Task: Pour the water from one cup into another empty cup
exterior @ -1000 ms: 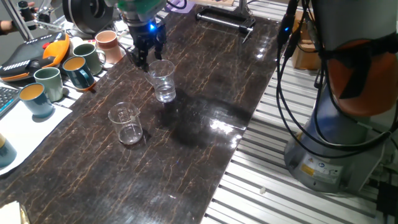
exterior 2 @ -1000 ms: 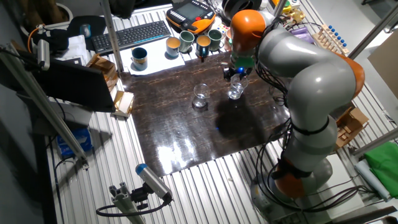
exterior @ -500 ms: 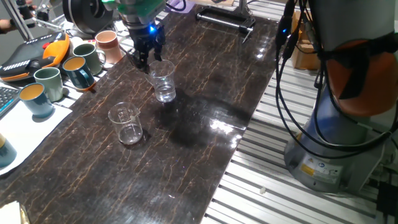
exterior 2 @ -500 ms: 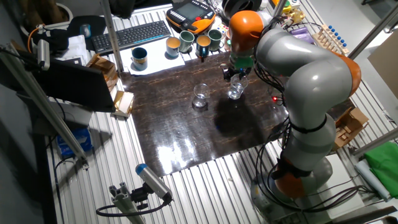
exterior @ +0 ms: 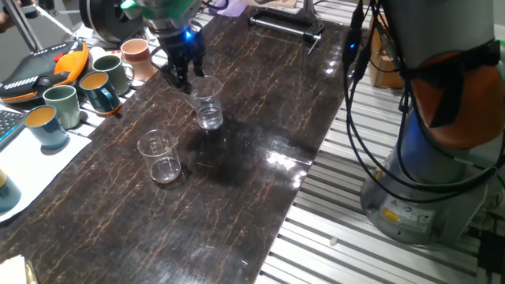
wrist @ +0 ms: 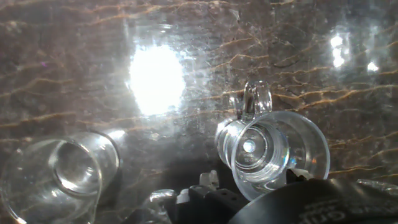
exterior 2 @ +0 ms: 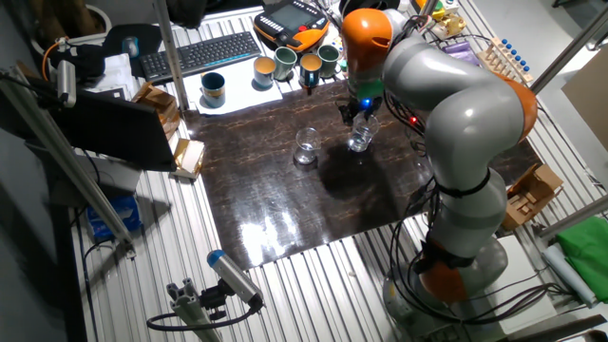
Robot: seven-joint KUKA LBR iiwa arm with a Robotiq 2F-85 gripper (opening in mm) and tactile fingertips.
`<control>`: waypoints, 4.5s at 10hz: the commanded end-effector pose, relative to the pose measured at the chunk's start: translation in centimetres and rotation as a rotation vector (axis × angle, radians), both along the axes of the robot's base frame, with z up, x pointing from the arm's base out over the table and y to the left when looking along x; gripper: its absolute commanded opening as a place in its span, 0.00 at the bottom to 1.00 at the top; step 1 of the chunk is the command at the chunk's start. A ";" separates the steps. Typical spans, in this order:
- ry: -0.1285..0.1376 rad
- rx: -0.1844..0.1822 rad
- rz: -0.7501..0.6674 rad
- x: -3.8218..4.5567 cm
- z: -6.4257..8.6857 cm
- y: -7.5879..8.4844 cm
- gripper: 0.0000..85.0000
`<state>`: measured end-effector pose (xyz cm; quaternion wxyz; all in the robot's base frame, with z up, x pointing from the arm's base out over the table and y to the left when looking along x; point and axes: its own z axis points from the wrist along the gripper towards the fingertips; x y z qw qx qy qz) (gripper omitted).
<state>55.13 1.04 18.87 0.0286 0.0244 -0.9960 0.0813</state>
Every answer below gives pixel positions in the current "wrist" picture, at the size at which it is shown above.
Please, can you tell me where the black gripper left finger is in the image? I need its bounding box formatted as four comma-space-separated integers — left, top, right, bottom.
123, 169, 249, 224

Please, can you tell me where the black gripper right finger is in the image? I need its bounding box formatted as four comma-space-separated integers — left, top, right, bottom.
228, 167, 398, 224

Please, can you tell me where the clear glass mug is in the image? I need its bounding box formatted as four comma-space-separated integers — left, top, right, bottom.
214, 80, 331, 202

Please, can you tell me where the clear glass beaker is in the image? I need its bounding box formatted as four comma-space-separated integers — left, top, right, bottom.
0, 129, 127, 224

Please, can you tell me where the dark marble pattern mat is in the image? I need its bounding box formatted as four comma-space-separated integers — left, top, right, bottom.
0, 0, 398, 224

